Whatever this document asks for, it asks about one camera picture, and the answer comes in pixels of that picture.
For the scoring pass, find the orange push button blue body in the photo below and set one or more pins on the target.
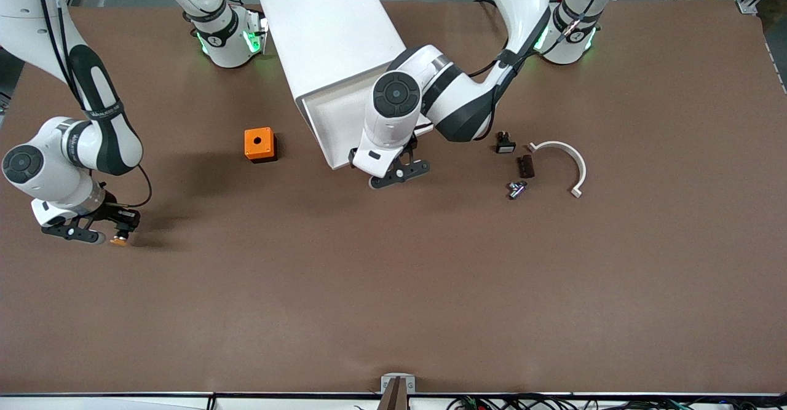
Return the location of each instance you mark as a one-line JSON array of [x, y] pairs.
[[118, 241]]

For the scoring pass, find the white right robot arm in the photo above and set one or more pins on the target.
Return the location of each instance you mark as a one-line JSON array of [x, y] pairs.
[[104, 127]]

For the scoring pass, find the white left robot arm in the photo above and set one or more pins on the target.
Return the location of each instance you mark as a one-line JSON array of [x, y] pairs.
[[455, 96]]

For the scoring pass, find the black square push button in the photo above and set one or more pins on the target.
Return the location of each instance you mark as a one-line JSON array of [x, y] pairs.
[[505, 147]]

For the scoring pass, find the orange box with hole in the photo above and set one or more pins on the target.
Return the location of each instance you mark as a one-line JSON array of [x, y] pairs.
[[258, 142]]

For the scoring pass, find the chrome valve fitting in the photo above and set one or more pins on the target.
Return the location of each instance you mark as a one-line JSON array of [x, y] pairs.
[[516, 190]]

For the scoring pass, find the brown cylinder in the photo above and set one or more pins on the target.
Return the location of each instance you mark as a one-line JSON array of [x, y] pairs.
[[526, 166]]

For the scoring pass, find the metal bracket with brown post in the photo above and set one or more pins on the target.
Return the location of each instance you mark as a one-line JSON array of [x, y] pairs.
[[387, 382]]

